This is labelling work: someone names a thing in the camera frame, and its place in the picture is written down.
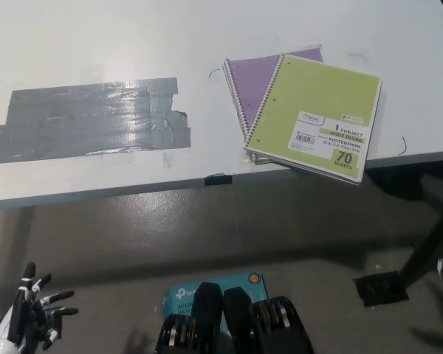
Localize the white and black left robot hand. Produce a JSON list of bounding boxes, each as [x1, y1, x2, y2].
[[0, 261, 79, 354]]

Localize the green spiral notebook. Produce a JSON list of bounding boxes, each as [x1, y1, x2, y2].
[[242, 53, 384, 186]]

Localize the black robot torso blocks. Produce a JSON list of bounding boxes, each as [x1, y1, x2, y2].
[[155, 281, 315, 354]]

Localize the teal router box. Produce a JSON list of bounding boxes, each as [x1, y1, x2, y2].
[[161, 271, 270, 335]]

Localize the small black tape piece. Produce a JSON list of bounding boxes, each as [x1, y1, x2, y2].
[[204, 173, 233, 187]]

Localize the purple spiral notebook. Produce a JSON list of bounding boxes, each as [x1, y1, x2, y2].
[[221, 44, 326, 166]]

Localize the grey duct tape patch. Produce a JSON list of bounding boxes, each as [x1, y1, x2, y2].
[[0, 76, 193, 166]]

